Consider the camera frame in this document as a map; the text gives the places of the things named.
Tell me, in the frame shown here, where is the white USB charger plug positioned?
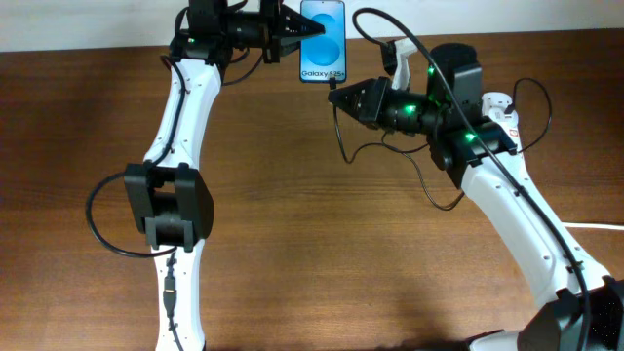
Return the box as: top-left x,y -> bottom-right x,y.
483,106 -> 519,129

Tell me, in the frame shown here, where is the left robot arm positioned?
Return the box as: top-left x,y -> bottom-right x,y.
123,0 -> 325,350

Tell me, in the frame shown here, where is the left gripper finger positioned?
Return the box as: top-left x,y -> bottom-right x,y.
279,38 -> 301,58
278,3 -> 326,42

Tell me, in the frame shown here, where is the blue Galaxy smartphone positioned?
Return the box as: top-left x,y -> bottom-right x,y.
299,0 -> 347,83

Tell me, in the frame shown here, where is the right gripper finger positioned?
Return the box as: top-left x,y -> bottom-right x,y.
329,80 -> 374,97
328,95 -> 361,121

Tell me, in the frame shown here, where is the black USB charging cable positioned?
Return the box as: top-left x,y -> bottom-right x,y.
328,77 -> 554,212

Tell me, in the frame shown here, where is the white power strip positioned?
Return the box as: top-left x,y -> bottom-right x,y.
482,92 -> 523,150

